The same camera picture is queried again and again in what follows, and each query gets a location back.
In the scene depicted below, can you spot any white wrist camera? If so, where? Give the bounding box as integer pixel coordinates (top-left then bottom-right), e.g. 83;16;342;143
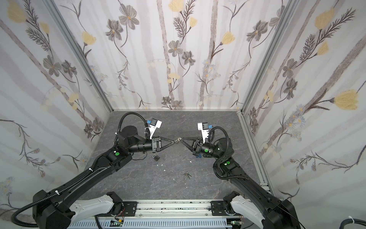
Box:
147;118;162;139
197;123;213;143

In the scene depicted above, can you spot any silver key bunch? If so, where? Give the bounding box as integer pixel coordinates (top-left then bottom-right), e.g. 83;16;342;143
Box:
175;137;183;144

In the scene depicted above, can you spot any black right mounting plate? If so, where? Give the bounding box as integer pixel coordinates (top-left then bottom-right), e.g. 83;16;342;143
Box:
210;200;228;216

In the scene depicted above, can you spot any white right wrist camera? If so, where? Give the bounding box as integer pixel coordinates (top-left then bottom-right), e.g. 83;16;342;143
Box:
197;123;213;143

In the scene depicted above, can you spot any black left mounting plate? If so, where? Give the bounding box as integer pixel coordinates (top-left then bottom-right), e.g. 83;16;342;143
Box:
122;201;138;217

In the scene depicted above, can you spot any white slotted cable duct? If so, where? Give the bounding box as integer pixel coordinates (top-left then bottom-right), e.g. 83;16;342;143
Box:
67;219;233;229

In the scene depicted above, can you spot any black cable bottom right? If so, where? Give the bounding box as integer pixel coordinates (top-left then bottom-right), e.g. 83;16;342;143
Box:
339;218;366;229

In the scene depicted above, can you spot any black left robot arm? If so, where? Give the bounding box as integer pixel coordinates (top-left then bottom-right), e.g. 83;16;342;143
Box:
32;126;174;229

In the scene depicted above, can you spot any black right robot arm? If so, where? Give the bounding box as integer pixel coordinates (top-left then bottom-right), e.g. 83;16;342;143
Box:
180;137;301;229

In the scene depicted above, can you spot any black corrugated cable hose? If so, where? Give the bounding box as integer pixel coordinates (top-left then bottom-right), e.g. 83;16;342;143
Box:
10;168;95;228

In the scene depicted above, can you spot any small black padlock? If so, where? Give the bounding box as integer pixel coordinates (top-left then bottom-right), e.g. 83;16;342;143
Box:
152;154;160;161

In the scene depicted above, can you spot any black mounting plate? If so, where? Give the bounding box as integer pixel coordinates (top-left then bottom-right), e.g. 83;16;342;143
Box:
122;201;138;217
210;200;228;216

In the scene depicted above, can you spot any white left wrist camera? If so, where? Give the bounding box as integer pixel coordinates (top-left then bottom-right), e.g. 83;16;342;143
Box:
147;118;162;139

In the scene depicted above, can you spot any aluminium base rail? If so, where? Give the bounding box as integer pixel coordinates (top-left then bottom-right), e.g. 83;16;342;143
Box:
70;192;245;224

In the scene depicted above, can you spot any dark key bunch right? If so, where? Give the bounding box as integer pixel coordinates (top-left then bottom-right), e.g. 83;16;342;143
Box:
180;172;192;179

